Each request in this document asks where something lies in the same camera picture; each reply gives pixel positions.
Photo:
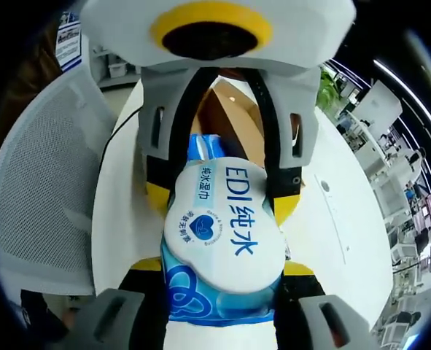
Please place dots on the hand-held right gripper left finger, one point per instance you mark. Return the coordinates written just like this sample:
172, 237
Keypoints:
135, 317

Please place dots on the person's brown vest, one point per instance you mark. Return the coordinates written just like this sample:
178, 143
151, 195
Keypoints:
29, 80

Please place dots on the brown cardboard shoe box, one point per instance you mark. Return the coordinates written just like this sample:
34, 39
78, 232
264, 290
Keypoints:
229, 116

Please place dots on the metal shelf rack with bins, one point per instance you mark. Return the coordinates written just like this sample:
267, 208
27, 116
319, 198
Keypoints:
116, 69

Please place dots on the blue soft wet wipes pack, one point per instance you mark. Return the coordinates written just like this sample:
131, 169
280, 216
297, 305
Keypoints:
222, 248

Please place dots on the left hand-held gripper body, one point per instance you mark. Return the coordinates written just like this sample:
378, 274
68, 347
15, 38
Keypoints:
302, 33

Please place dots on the green potted plant white pot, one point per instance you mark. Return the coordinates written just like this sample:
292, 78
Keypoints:
328, 87

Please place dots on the grey mesh office chair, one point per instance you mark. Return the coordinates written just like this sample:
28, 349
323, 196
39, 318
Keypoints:
43, 175

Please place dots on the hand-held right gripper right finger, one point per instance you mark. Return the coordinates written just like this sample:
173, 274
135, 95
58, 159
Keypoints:
302, 317

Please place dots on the white table socket panel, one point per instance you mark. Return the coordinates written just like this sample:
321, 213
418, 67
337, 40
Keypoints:
333, 218

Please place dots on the person's dark trousers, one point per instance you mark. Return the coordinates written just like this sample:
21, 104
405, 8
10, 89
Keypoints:
43, 321

